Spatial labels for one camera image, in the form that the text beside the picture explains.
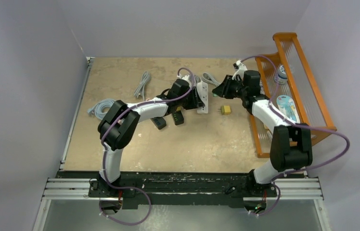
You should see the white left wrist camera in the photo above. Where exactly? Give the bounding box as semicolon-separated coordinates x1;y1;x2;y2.
177;74;193;85

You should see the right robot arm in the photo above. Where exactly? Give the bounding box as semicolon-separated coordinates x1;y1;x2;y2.
212;70;313;196

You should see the aluminium table edge rail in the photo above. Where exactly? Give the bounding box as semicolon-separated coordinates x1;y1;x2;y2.
58;57;95;171

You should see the orange wooden rack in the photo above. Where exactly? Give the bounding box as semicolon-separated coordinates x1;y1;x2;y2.
247;32;337;159

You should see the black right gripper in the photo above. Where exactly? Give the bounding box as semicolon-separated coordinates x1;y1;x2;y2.
214;75;248;100

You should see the black aluminium robot base frame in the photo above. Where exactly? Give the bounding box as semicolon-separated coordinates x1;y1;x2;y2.
43;171;323;211

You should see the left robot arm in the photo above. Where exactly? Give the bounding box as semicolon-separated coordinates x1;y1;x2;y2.
98;78;208;197

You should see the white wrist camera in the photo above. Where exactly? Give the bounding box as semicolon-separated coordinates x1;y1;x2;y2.
177;74;193;85
232;60;247;80

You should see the white power strip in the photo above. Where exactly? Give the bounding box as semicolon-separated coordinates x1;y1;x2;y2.
196;81;209;115

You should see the blue packaged item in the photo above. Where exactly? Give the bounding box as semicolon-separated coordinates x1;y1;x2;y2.
276;95;301;123

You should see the grey bundled power cable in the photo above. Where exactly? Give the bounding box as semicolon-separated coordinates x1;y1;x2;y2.
134;71;152;99

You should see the black strip with pink plugs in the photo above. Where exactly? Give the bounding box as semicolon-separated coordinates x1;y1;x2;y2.
151;117;167;130

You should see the yellow plug adapter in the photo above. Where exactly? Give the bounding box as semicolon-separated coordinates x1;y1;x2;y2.
220;105;231;115

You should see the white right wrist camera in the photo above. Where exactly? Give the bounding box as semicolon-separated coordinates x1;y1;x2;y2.
232;60;247;80

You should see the black strip with green USB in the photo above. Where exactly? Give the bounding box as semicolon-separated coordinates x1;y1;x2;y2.
171;107;184;126

